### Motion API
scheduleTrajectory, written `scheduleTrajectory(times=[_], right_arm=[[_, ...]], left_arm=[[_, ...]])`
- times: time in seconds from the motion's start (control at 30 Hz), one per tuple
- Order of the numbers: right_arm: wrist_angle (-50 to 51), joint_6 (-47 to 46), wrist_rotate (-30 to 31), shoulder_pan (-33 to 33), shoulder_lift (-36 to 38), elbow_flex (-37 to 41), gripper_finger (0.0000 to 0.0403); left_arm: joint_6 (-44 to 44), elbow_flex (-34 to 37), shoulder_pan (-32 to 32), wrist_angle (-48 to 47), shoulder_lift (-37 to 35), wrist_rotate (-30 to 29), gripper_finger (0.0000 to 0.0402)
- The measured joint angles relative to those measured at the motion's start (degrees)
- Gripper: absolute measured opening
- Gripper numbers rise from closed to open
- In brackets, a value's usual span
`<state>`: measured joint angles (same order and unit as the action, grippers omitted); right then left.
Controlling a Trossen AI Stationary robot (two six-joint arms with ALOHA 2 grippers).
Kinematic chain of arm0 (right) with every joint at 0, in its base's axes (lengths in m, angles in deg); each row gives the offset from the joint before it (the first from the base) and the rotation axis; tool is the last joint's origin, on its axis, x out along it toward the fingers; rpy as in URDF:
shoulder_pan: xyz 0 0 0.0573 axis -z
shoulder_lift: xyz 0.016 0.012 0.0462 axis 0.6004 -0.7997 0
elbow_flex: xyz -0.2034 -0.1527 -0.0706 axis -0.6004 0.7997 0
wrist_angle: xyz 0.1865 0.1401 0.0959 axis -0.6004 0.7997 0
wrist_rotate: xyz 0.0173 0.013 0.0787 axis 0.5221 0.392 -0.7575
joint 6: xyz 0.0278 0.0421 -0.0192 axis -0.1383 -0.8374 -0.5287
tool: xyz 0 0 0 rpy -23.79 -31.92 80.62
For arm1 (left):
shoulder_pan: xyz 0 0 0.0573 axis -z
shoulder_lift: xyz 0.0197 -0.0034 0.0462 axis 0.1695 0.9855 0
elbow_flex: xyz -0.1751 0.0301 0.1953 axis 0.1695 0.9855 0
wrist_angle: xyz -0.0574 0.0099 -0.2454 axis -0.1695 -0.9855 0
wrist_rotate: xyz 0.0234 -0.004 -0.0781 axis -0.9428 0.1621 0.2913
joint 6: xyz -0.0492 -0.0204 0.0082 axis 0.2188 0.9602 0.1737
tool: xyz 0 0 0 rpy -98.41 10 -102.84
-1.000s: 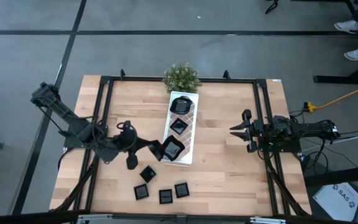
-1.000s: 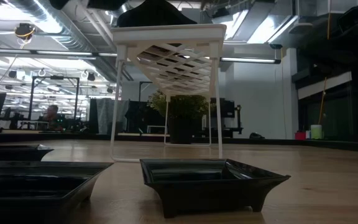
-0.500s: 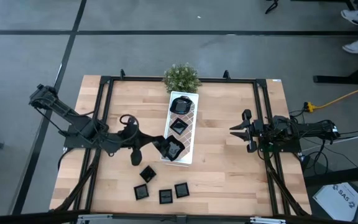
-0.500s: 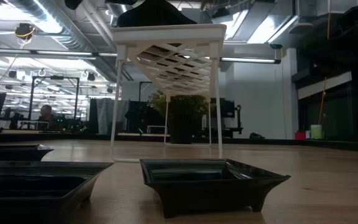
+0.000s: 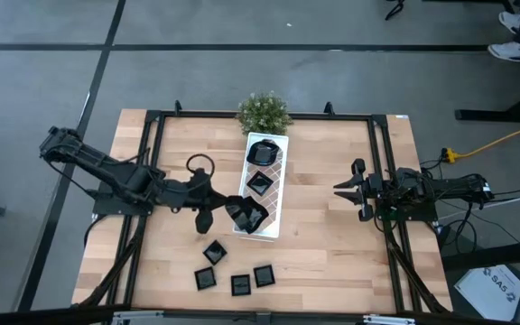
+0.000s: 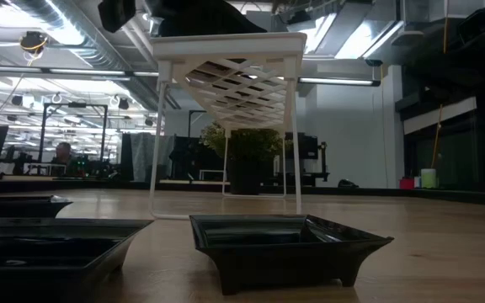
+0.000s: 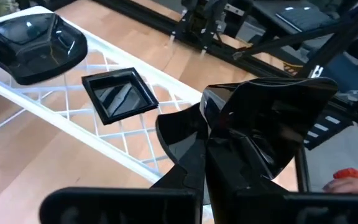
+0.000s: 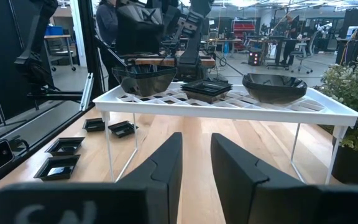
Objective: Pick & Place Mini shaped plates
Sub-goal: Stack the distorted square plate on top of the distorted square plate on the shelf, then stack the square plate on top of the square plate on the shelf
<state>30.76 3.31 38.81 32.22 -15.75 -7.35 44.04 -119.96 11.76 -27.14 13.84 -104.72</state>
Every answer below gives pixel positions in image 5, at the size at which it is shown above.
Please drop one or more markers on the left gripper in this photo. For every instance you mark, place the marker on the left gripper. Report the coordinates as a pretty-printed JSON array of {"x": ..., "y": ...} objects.
[{"x": 199, "y": 196}]

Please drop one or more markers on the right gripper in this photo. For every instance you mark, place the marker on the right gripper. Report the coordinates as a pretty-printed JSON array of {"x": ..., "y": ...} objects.
[{"x": 368, "y": 189}]

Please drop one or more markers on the black leaf-shaped plate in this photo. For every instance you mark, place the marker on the black leaf-shaped plate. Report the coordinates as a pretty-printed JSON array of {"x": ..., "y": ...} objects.
[{"x": 263, "y": 152}]

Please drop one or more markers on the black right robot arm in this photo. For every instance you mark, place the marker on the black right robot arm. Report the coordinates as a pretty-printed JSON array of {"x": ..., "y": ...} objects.
[{"x": 449, "y": 187}]

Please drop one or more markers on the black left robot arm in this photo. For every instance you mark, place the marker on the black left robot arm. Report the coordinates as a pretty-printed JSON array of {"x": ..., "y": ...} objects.
[{"x": 124, "y": 178}]

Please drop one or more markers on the green artificial potted plant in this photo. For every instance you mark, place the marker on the green artificial potted plant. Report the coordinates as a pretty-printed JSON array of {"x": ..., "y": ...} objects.
[{"x": 263, "y": 113}]

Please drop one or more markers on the white paper sign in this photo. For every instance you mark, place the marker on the white paper sign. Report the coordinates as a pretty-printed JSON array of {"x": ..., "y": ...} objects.
[{"x": 485, "y": 293}]

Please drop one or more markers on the person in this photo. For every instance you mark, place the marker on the person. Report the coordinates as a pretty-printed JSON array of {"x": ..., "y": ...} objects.
[{"x": 517, "y": 31}]

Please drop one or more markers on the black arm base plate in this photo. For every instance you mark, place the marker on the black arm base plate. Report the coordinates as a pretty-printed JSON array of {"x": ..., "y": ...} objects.
[
  {"x": 106, "y": 207},
  {"x": 418, "y": 216}
]

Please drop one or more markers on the silver metal bracket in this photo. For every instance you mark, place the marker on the silver metal bracket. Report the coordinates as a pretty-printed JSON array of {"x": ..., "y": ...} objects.
[
  {"x": 388, "y": 320},
  {"x": 138, "y": 317}
]

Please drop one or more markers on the black desk leg frame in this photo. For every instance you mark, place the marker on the black desk leg frame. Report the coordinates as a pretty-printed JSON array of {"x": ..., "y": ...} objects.
[{"x": 504, "y": 116}]

